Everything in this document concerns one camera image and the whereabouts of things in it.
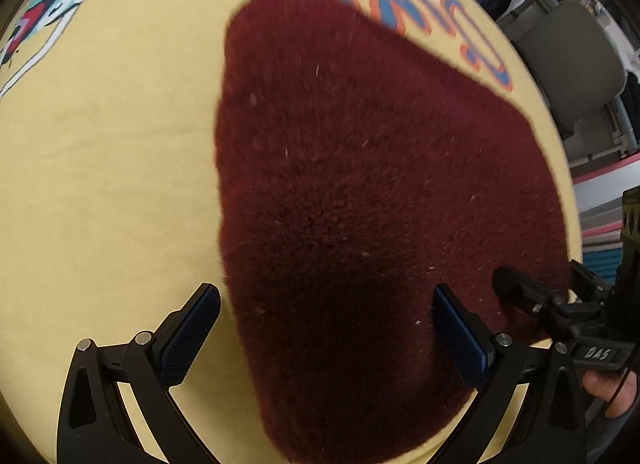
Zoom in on dark red knitted sweater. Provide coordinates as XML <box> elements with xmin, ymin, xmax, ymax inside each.
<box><xmin>215</xmin><ymin>0</ymin><xmax>568</xmax><ymax>463</ymax></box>

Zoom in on right hand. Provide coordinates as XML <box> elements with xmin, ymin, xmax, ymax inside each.
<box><xmin>582</xmin><ymin>370</ymin><xmax>638</xmax><ymax>418</ymax></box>

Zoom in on stacked teal folded towels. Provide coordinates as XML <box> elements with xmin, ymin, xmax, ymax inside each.
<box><xmin>582</xmin><ymin>247</ymin><xmax>623</xmax><ymax>284</ymax></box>

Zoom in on grey green upholstered chair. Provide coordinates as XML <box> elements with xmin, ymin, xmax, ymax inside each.
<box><xmin>514</xmin><ymin>1</ymin><xmax>626</xmax><ymax>139</ymax></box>

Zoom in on yellow dino print bedspread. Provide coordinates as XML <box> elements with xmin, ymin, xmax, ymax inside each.
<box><xmin>1</xmin><ymin>0</ymin><xmax>582</xmax><ymax>463</ymax></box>

